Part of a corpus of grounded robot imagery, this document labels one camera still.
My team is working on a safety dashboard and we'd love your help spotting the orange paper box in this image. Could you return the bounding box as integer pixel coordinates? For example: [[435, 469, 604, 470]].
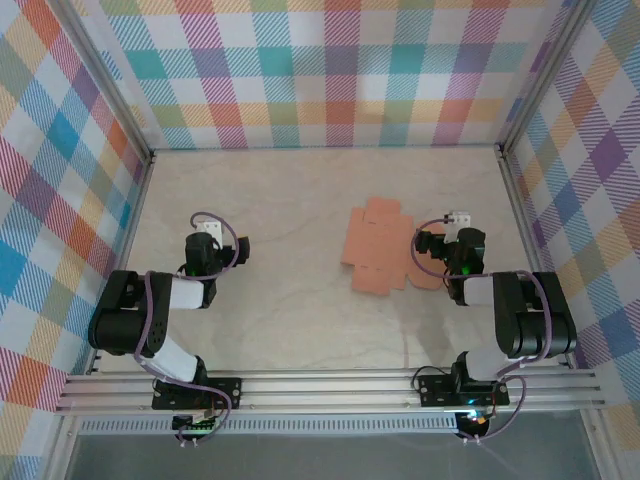
[[340, 197, 454, 296]]

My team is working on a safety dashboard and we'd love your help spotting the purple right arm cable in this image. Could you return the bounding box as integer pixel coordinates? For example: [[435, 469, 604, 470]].
[[409, 215, 555, 444]]

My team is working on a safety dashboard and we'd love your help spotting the aluminium left side rail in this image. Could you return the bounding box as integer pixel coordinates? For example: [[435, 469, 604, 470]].
[[87, 149, 156, 376]]

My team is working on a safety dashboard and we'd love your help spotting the aluminium right corner post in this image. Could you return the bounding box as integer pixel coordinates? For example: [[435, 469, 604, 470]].
[[497, 0, 596, 156]]

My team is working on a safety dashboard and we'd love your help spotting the aluminium rail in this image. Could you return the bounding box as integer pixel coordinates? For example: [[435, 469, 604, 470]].
[[87, 149, 156, 376], [497, 144, 574, 369]]

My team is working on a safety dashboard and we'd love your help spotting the aluminium right side rail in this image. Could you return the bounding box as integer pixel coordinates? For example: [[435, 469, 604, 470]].
[[497, 144, 574, 369]]

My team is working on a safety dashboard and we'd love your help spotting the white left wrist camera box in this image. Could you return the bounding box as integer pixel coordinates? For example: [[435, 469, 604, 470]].
[[196, 219, 222, 246]]

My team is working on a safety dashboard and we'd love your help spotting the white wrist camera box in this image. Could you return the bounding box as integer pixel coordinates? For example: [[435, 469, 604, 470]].
[[443, 209, 474, 244], [196, 219, 222, 246]]

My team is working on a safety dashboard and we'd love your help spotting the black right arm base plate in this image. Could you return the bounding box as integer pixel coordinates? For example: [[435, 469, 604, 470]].
[[417, 372, 511, 407]]

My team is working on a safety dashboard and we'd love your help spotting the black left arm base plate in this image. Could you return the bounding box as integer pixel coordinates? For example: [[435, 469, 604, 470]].
[[152, 377, 244, 412]]

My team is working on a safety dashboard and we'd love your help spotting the aluminium corner post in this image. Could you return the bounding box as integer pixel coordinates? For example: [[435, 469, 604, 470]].
[[497, 0, 596, 156], [49, 0, 154, 166]]

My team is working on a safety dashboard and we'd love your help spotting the aluminium mounting beam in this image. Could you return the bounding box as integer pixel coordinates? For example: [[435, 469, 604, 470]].
[[54, 368, 606, 414]]

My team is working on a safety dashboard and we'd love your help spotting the slotted grey cable duct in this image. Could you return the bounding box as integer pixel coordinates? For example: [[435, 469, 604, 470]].
[[79, 418, 459, 435]]

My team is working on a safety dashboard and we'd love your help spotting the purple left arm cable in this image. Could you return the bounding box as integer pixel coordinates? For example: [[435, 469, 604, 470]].
[[133, 211, 239, 447]]

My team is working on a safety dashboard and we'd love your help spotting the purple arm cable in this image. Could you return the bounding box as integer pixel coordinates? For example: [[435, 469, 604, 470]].
[[409, 215, 555, 444], [133, 211, 239, 447]]

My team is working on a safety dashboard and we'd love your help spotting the aluminium left corner post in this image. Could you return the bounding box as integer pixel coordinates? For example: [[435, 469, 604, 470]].
[[49, 0, 154, 166]]

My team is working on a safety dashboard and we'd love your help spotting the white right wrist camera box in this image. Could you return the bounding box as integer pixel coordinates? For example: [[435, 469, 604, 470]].
[[443, 209, 474, 244]]

